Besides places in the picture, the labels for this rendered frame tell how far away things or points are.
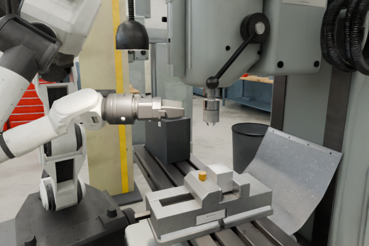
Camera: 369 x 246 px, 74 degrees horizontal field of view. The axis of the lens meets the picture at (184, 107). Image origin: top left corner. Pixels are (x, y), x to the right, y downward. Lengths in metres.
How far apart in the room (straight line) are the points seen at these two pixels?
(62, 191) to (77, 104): 0.78
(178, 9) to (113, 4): 1.77
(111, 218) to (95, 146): 1.21
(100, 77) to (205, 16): 1.83
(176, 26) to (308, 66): 0.37
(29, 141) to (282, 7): 0.70
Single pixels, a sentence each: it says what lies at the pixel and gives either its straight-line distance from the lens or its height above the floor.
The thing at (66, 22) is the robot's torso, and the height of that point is 1.49.
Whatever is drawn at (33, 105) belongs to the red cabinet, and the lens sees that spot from 5.23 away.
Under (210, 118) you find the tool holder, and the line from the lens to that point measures 0.70.
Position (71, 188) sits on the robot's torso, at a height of 0.75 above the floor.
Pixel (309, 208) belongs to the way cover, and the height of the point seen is 0.94.
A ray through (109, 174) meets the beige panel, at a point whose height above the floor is 0.26.
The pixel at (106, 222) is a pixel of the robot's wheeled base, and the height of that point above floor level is 0.61.
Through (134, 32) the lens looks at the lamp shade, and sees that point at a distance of 0.54.
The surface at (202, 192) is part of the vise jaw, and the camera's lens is 0.68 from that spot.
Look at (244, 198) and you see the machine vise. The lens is 0.74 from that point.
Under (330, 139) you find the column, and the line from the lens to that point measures 0.91.
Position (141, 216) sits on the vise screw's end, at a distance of 0.69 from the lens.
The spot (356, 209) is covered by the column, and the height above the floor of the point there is 0.93.
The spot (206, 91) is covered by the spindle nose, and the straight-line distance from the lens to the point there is 0.69.
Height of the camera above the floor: 1.39
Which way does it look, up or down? 12 degrees down
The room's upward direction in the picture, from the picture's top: straight up
